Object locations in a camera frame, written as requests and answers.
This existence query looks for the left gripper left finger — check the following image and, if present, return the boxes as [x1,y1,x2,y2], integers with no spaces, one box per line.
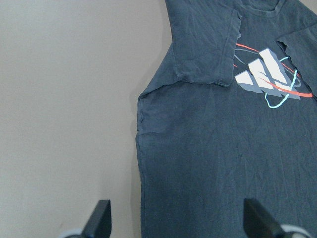
[81,200,111,238]

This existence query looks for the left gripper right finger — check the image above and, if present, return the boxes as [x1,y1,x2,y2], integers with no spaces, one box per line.
[243,198,286,238]

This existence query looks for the black printed t-shirt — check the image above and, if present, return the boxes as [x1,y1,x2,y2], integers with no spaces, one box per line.
[136,0,317,238]

